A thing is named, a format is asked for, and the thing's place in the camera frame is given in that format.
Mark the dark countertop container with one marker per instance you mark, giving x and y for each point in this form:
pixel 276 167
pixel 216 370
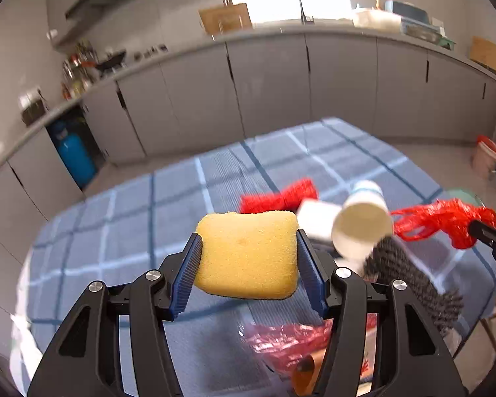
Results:
pixel 34 109

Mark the red mesh scrubber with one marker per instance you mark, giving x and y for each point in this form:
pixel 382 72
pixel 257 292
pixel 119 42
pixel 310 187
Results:
pixel 289 194

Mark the black bristle brush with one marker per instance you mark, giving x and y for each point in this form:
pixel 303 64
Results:
pixel 413 281

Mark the group of seasoning bottles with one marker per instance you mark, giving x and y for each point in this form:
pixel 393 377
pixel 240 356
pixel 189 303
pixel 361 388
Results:
pixel 76 74

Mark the black wok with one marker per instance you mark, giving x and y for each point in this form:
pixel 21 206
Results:
pixel 109 62

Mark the yellow sponge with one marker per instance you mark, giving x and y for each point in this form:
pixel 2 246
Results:
pixel 246 254

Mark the kitchen faucet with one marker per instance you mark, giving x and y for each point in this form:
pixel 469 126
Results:
pixel 301 8

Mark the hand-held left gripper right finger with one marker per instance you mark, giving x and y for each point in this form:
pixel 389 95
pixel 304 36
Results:
pixel 312 275

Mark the red transparent wrapper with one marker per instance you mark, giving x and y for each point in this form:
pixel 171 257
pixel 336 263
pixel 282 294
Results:
pixel 285 341

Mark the pink bucket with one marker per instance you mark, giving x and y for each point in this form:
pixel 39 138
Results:
pixel 485 157

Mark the white basin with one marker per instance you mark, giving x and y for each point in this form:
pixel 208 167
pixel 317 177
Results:
pixel 376 18

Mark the blue plaid cloth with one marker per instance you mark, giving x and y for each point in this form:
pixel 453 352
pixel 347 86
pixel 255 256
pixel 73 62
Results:
pixel 148 215

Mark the blue gas cylinder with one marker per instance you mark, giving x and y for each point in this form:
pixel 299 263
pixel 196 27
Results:
pixel 72 153

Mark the metal colander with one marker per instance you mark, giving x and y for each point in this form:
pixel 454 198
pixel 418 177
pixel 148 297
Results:
pixel 421 31

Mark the white block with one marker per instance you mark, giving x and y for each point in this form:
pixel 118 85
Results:
pixel 314 217

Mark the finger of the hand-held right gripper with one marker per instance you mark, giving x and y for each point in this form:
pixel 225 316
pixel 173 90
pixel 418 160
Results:
pixel 485 233

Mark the small green basin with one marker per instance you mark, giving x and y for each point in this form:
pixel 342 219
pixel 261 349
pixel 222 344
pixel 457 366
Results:
pixel 447 41

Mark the white paper cup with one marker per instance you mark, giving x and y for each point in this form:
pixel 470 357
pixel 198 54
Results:
pixel 361 227

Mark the blue basin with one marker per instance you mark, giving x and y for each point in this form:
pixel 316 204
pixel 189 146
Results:
pixel 411 10

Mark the large pale green basin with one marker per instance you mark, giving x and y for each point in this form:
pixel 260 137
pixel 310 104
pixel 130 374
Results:
pixel 463 196

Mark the orange paper packet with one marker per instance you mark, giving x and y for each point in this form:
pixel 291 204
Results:
pixel 304 376

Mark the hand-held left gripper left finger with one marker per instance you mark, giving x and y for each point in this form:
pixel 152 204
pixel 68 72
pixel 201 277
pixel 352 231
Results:
pixel 187 273

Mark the grey kitchen cabinets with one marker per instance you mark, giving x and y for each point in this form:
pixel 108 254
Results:
pixel 272 82

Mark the wooden cutting board with rack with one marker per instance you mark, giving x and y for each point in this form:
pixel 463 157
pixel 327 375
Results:
pixel 225 18

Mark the red plastic bag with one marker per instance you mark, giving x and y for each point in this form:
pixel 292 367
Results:
pixel 442 221

